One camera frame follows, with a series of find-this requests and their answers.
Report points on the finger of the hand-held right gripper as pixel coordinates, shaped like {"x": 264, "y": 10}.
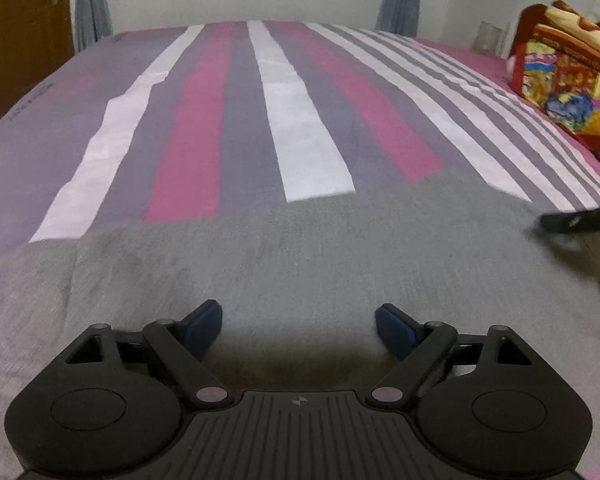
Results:
{"x": 575, "y": 220}

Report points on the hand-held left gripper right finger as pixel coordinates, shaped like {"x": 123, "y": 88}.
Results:
{"x": 394, "y": 327}

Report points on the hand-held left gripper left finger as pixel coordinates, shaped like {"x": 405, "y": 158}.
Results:
{"x": 205, "y": 325}

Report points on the grey towel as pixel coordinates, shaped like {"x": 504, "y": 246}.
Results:
{"x": 300, "y": 270}

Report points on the colourful printed blanket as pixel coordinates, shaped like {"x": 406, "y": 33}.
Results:
{"x": 570, "y": 70}

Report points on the striped bed sheet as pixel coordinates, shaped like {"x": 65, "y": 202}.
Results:
{"x": 260, "y": 110}

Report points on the wooden door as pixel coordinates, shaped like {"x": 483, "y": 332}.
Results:
{"x": 20, "y": 35}

